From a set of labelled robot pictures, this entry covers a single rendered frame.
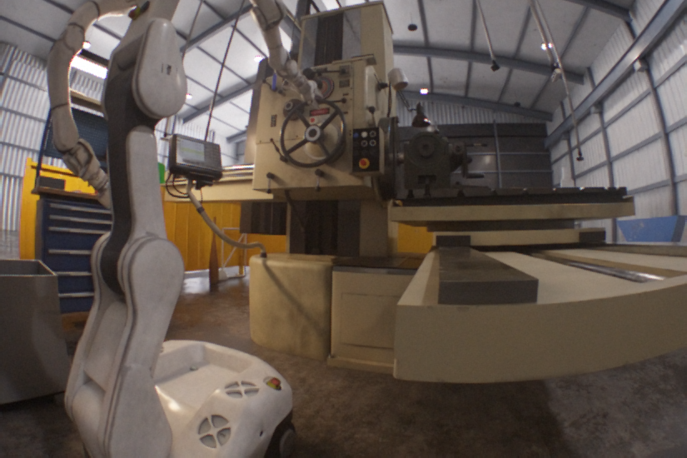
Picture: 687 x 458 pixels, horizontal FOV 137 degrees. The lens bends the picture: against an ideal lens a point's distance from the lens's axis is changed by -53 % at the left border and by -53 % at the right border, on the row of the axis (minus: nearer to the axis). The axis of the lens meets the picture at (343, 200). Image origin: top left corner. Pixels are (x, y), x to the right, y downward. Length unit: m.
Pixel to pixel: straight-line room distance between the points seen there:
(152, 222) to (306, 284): 1.19
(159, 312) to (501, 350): 0.62
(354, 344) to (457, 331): 1.37
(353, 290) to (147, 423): 1.25
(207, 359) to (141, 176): 0.70
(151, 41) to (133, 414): 0.78
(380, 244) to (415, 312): 1.83
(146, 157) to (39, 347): 0.96
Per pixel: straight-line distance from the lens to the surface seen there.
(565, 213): 1.46
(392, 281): 1.56
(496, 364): 0.39
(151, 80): 0.68
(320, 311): 1.72
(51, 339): 1.37
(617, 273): 0.71
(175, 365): 1.07
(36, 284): 1.31
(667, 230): 6.69
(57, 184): 2.13
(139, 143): 0.68
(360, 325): 1.65
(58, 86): 0.91
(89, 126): 2.76
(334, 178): 1.61
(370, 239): 2.20
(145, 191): 0.68
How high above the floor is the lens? 0.79
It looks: 6 degrees up
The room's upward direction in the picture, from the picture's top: 1 degrees clockwise
